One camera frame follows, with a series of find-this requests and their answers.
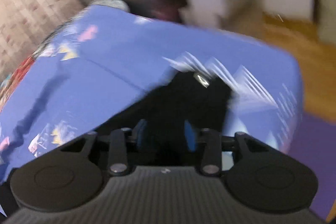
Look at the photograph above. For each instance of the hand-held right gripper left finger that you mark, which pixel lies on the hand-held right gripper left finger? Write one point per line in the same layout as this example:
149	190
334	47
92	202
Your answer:
141	137

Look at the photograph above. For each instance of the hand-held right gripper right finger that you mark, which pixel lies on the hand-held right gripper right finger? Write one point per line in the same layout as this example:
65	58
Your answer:
190	137

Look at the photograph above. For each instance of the blue printed bedsheet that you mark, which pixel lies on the blue printed bedsheet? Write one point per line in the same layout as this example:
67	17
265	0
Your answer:
126	50

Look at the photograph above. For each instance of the black pants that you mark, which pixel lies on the black pants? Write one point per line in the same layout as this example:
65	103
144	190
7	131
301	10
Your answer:
178	103

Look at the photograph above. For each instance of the purple mat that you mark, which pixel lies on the purple mat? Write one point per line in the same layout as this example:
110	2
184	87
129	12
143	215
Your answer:
317	155

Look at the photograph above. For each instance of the red patterned blanket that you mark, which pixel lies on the red patterned blanket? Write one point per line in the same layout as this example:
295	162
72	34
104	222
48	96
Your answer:
15	77

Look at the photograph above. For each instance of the dark cloth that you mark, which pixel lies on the dark cloth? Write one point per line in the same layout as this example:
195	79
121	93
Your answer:
162	2

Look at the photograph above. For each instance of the white cloth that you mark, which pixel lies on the white cloth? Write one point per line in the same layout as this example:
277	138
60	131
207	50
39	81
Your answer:
207	1

